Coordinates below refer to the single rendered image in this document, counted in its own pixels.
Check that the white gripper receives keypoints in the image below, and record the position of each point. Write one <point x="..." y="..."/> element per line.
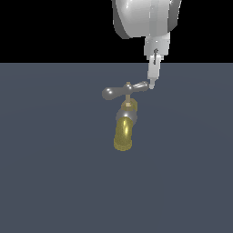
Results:
<point x="156" y="45"/>

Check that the brass faucet spout body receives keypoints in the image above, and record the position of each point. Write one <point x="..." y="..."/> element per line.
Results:
<point x="124" y="127"/>

